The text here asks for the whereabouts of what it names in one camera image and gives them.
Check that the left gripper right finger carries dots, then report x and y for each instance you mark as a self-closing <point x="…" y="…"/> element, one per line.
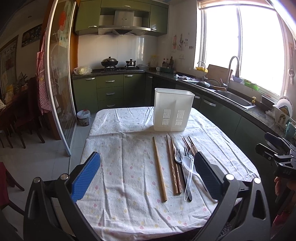
<point x="242" y="211"/>

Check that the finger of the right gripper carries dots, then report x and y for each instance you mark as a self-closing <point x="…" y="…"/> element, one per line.
<point x="277" y="143"/>
<point x="266" y="152"/>

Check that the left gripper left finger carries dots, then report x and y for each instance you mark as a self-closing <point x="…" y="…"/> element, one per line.
<point x="40" y="219"/>

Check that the clear plastic spoon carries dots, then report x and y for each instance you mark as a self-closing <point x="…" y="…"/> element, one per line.
<point x="190" y="195"/>

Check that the white plastic spoon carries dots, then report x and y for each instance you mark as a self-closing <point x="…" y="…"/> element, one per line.
<point x="188" y="164"/>

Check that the black fork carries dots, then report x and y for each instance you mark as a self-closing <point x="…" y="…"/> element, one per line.
<point x="187" y="152"/>
<point x="178" y="160"/>

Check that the steel kitchen sink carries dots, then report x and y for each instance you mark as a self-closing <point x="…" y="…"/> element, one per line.
<point x="235" y="99"/>

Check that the chrome kitchen faucet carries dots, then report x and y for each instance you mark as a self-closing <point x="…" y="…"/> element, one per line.
<point x="230" y="70"/>

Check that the green upper kitchen cabinets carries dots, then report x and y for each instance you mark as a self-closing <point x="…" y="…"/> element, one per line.
<point x="87" y="20"/>

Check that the person's right hand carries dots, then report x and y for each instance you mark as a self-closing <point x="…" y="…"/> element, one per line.
<point x="291" y="184"/>

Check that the dish rack with plates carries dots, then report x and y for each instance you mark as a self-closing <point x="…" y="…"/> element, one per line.
<point x="283" y="111"/>

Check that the long brown wooden chopstick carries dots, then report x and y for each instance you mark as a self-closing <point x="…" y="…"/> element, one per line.
<point x="193" y="144"/>

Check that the ridged-tip wooden chopstick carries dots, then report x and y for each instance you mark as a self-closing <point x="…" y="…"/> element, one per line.
<point x="189" y="146"/>

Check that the white plastic utensil holder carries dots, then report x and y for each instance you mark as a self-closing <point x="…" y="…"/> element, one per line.
<point x="172" y="108"/>

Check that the dark wooden dining chair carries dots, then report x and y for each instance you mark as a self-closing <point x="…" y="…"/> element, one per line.
<point x="23" y="111"/>

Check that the plain light wooden chopstick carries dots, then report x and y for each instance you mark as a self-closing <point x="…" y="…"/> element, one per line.
<point x="164" y="194"/>

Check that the floral white tablecloth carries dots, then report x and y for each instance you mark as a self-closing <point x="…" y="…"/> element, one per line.
<point x="124" y="200"/>

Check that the small trash bin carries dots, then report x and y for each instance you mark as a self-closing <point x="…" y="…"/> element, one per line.
<point x="83" y="117"/>

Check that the white plastic bag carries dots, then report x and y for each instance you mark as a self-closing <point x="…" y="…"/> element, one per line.
<point x="82" y="70"/>

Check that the red checked apron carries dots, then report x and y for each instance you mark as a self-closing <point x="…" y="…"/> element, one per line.
<point x="43" y="98"/>

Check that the black wok with lid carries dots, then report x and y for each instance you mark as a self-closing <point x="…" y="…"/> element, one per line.
<point x="109" y="62"/>

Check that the glass sliding door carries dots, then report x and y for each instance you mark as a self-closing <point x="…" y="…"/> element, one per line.
<point x="57" y="69"/>

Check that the steel range hood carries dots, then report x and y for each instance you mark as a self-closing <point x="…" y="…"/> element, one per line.
<point x="123" y="22"/>

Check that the pale-handled wooden chopstick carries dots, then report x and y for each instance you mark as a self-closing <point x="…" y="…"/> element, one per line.
<point x="176" y="190"/>

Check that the red-handled wooden chopstick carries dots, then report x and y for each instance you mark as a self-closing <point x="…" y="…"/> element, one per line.
<point x="176" y="169"/>

